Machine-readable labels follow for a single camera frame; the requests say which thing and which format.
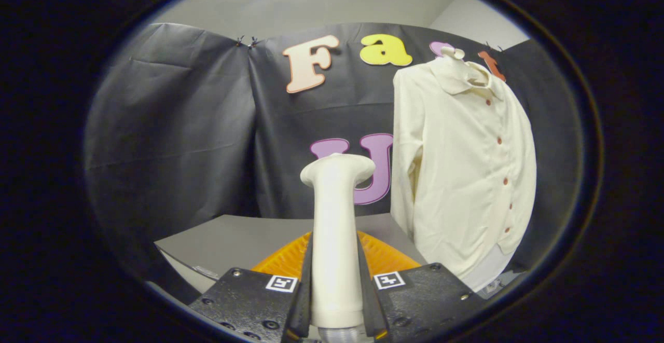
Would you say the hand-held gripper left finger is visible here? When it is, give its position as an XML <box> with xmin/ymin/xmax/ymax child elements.
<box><xmin>188</xmin><ymin>231</ymin><xmax>314</xmax><ymax>343</ymax></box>

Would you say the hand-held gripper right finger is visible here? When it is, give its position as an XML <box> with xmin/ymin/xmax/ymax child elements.
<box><xmin>356</xmin><ymin>230</ymin><xmax>486</xmax><ymax>341</ymax></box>

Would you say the white garment steamer wand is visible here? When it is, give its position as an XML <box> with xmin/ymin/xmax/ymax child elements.
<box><xmin>300</xmin><ymin>153</ymin><xmax>376</xmax><ymax>343</ymax></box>

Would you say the cream button-up shirt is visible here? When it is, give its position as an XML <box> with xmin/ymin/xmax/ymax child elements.
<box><xmin>390</xmin><ymin>47</ymin><xmax>537</xmax><ymax>281</ymax></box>

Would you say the white clothes hanger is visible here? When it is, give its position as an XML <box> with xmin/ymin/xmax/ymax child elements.
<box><xmin>438</xmin><ymin>46</ymin><xmax>491</xmax><ymax>87</ymax></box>

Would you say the grey cabinet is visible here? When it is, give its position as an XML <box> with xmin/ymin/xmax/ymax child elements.
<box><xmin>154</xmin><ymin>213</ymin><xmax>428</xmax><ymax>294</ymax></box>

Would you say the white ironing pad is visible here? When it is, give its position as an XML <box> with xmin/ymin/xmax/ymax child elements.
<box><xmin>462</xmin><ymin>244</ymin><xmax>519</xmax><ymax>293</ymax></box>

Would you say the black backdrop cloth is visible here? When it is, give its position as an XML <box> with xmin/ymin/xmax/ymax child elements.
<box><xmin>86</xmin><ymin>21</ymin><xmax>584</xmax><ymax>281</ymax></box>

